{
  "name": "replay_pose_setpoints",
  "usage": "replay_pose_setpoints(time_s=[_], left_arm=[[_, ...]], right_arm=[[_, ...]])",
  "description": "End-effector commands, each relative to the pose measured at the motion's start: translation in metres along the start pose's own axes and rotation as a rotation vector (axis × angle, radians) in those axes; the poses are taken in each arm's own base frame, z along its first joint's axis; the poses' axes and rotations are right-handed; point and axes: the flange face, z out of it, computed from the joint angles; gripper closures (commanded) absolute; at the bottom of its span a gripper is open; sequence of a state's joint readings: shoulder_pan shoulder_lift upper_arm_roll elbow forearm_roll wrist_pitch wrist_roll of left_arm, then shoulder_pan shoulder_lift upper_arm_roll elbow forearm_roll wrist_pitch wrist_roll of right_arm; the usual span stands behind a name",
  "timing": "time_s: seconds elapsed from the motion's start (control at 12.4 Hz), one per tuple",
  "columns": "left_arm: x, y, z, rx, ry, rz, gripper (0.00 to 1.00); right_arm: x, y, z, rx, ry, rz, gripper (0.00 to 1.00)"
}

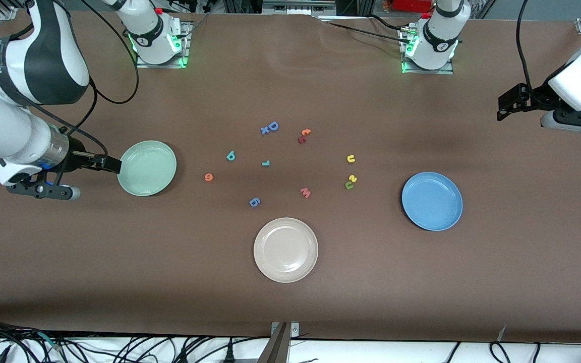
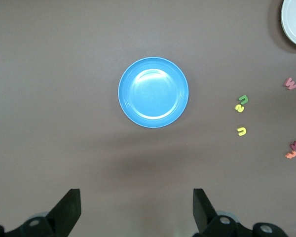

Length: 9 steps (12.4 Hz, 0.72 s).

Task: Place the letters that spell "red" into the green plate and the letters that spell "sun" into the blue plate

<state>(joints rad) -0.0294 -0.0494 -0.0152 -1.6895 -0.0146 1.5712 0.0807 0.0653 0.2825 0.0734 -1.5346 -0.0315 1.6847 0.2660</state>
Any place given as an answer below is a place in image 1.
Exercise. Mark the blue plate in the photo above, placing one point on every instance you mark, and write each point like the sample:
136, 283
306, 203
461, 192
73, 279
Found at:
432, 201

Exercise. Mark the blue foam letter D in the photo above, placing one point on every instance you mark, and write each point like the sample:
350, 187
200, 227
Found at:
273, 126

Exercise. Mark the teal foam letter b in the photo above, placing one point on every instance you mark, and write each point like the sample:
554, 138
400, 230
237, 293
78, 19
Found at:
230, 156

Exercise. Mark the red box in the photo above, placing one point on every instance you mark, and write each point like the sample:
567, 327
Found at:
411, 5

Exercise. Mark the blue foam number six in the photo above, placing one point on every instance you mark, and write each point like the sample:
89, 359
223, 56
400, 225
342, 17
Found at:
254, 202

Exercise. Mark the beige plate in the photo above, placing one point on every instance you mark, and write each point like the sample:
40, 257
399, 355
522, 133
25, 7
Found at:
285, 250

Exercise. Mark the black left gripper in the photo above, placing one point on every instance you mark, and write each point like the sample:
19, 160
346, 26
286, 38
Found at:
533, 96

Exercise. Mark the grey metal equipment box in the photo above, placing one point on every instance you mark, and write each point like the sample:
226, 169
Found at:
295, 7

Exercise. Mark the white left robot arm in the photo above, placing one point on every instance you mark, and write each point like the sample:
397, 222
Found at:
439, 35

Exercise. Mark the aluminium arm base plate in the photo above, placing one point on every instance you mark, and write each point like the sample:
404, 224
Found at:
144, 63
444, 70

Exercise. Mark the light green plate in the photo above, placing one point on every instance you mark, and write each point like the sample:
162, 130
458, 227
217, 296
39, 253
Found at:
147, 168

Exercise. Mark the pink foam letter W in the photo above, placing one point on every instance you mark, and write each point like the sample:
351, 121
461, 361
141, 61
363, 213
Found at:
305, 192

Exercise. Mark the small metal corner bracket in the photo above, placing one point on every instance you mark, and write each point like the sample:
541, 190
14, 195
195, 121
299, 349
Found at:
294, 330

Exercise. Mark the brown table cover sheet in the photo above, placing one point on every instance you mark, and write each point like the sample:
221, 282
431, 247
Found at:
421, 282

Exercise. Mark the aluminium camera post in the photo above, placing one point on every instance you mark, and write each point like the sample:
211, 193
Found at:
276, 348

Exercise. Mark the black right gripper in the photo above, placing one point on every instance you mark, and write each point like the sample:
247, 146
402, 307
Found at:
77, 158

